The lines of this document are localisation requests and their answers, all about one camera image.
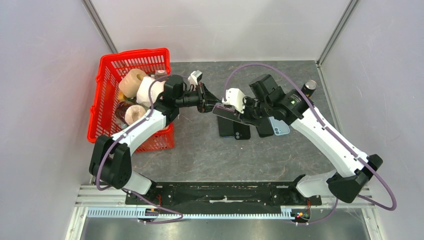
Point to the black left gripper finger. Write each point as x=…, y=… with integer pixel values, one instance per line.
x=209, y=97
x=207, y=107

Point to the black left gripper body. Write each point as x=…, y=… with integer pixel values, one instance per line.
x=201, y=98

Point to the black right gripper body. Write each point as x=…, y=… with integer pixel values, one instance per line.
x=253, y=111

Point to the black smartphone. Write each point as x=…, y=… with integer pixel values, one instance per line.
x=265, y=128

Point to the black phone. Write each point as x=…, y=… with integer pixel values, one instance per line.
x=241, y=131

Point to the blue smartphone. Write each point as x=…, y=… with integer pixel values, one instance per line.
x=225, y=127

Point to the light blue phone case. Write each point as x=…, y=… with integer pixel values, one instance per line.
x=280, y=128

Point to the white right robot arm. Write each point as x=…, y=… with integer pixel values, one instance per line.
x=353, y=167

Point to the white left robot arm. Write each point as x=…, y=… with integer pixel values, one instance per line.
x=111, y=160

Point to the white paper bag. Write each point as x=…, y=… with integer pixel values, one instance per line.
x=145, y=90

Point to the black and yellow drink can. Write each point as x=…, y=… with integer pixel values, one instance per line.
x=308, y=87

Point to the beige toilet paper roll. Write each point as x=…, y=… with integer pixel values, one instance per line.
x=130, y=84

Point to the instant noodle bowl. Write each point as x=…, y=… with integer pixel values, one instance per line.
x=123, y=112

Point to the red plastic shopping basket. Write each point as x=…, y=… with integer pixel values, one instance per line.
x=112, y=69

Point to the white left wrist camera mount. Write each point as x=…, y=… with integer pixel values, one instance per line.
x=194, y=78

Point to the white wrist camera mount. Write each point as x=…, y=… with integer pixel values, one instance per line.
x=235, y=98
x=194, y=78

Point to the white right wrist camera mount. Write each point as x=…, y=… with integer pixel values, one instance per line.
x=235, y=98

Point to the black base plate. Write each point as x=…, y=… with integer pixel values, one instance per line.
x=229, y=197

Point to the white cable duct rail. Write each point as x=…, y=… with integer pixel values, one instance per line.
x=145, y=213

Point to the aluminium frame post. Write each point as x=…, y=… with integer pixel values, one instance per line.
x=350, y=8

